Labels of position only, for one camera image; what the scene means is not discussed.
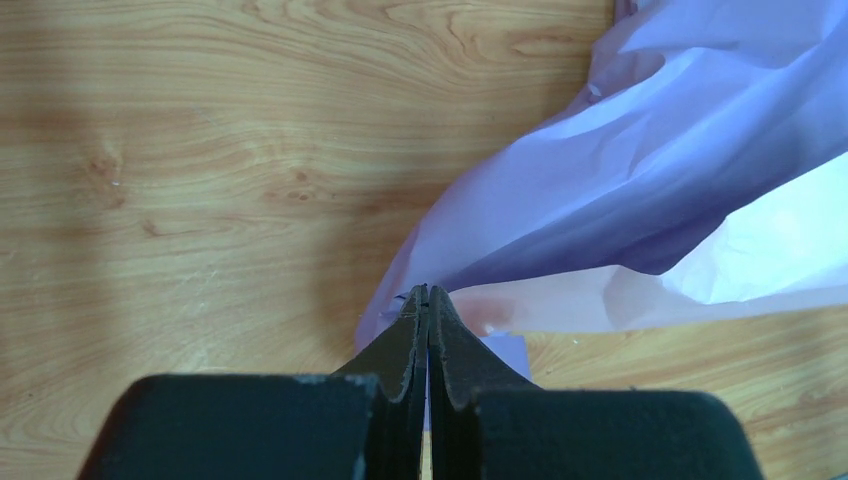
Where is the purple wrapping paper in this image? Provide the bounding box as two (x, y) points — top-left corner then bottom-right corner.
(355, 1), (847, 348)

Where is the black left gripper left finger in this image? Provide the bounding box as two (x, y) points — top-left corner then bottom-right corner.
(79, 285), (428, 479)

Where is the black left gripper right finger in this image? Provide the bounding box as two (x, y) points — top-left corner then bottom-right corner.
(428, 287), (762, 479)

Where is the white inner tissue paper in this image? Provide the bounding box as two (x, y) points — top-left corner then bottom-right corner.
(661, 186), (847, 304)

